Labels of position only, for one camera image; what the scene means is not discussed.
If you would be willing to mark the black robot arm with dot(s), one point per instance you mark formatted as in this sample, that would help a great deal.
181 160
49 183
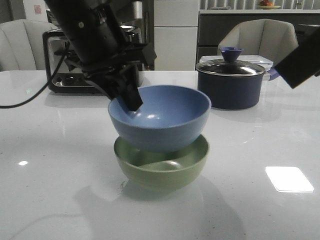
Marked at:
302 63
90 13

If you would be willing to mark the white cabinet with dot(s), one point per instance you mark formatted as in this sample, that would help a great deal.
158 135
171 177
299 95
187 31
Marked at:
175 34

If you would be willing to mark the beige chair left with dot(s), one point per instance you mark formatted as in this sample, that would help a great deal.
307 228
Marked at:
21 45

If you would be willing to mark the beige chair right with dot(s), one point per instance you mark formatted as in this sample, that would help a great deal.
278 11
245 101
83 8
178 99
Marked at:
269 38

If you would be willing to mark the dark blue saucepan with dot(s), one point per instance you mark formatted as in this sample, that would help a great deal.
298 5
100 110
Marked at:
230 92

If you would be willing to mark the fruit plate on counter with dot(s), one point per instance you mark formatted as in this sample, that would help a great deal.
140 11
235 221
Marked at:
267 5

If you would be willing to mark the beige chair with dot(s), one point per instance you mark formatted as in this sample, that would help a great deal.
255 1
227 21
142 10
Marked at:
269 38
21 45

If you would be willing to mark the glass pot lid blue knob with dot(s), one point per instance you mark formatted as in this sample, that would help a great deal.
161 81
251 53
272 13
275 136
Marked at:
229 65

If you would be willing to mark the grey counter unit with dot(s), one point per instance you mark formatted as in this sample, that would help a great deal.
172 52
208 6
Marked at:
214 25

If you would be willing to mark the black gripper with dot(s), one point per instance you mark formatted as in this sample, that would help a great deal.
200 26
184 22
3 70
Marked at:
117 76

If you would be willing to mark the blue bowl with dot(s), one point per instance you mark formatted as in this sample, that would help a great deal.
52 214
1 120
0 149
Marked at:
170 118

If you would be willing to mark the green bowl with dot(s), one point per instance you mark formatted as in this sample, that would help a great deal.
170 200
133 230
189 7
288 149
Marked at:
162 171

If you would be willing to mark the clear plastic food container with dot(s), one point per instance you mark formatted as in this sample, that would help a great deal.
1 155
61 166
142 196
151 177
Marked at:
255 59

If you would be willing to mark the black and chrome toaster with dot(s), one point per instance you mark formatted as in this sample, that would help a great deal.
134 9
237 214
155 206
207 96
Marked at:
57 75

